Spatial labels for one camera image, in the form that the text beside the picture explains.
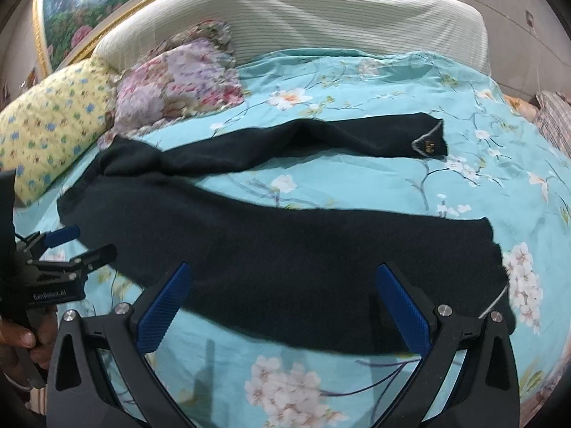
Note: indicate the yellow cartoon print pillow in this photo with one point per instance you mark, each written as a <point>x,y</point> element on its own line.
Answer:
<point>46,129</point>

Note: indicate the plaid cloth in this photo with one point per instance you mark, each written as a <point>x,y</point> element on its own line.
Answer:
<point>553,119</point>

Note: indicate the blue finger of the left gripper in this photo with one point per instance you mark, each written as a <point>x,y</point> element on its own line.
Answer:
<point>83,264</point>
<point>39,242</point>

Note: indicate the white striped headboard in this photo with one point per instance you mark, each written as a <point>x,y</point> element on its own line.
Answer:
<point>379,27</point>

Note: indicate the pink purple floral pillow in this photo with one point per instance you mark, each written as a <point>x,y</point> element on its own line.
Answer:
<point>188,75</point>

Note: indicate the left hand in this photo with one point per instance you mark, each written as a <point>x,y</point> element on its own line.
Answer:
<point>38,346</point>

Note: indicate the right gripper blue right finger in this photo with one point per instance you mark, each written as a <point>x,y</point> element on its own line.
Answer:
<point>467,374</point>

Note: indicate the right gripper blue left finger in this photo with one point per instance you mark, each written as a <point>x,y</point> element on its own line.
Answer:
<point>79,392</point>

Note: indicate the black pants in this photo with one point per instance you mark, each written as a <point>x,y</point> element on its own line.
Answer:
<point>304,278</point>

